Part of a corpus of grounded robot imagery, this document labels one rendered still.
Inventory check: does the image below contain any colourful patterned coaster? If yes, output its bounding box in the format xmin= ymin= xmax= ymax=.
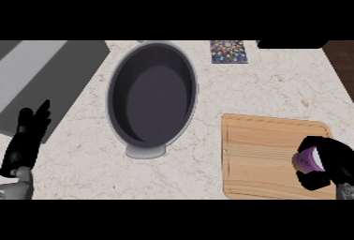
xmin=209 ymin=39 xmax=249 ymax=65

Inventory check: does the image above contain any dark brown wooden panel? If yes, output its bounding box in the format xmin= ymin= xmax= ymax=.
xmin=319 ymin=39 xmax=354 ymax=103

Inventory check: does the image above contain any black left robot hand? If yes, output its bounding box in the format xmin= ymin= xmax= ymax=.
xmin=0 ymin=99 xmax=52 ymax=178

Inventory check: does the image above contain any black appliance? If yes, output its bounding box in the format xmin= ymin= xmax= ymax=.
xmin=254 ymin=39 xmax=328 ymax=50

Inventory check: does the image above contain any grey flat appliance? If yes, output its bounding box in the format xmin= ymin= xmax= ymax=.
xmin=0 ymin=39 xmax=111 ymax=144

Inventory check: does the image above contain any wooden cutting board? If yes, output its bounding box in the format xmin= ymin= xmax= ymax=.
xmin=219 ymin=112 xmax=337 ymax=201

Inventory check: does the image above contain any purple can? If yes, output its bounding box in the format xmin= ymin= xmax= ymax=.
xmin=291 ymin=145 xmax=325 ymax=173

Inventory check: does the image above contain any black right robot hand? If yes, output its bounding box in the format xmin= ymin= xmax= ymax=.
xmin=294 ymin=135 xmax=354 ymax=192

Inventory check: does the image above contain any grey oval pot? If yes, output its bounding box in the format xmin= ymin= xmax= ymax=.
xmin=104 ymin=40 xmax=200 ymax=160

